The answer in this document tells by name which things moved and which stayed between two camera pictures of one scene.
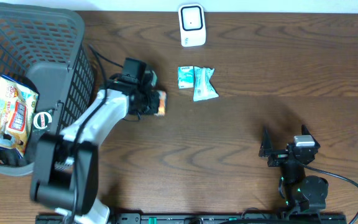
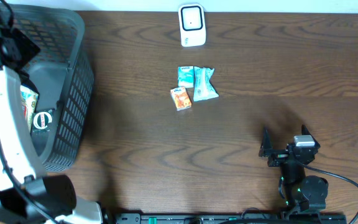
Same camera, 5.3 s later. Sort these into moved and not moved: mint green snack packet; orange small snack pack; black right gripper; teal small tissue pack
Moved: orange small snack pack
Not moved: mint green snack packet; black right gripper; teal small tissue pack
